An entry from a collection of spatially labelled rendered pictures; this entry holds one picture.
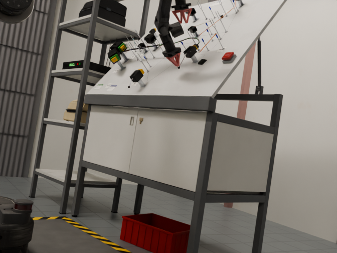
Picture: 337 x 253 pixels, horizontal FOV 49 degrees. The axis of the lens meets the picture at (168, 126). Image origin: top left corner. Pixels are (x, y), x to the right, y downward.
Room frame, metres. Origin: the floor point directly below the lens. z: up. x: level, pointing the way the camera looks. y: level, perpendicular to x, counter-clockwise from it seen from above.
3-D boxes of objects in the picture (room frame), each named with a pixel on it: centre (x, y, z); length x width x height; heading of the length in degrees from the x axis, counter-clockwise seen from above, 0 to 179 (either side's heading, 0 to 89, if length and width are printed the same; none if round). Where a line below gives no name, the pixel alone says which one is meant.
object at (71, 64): (2.95, 0.68, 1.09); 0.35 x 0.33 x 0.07; 42
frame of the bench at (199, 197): (2.41, -0.03, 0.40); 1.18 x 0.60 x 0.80; 42
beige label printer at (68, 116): (2.91, 0.64, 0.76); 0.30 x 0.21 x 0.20; 136
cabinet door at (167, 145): (2.01, 0.00, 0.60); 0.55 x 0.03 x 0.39; 42
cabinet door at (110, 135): (2.42, 0.37, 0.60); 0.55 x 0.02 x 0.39; 42
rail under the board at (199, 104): (2.20, 0.20, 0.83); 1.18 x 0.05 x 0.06; 42
